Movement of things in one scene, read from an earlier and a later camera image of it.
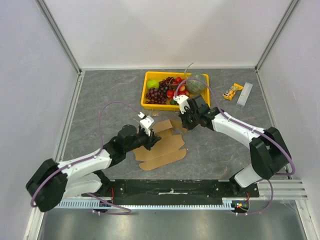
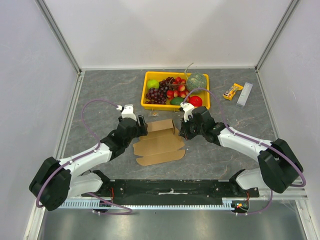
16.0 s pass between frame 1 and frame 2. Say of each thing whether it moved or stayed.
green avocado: stayed
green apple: stayed
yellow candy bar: stayed
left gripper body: moved
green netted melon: stayed
